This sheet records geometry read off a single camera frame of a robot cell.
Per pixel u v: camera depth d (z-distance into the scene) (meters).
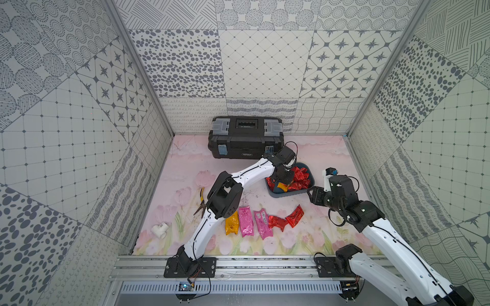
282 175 0.82
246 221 0.84
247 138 0.96
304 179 0.95
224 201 0.57
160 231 0.80
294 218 0.86
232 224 0.84
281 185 0.93
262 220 0.84
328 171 0.69
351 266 0.62
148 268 0.75
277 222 0.82
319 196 0.69
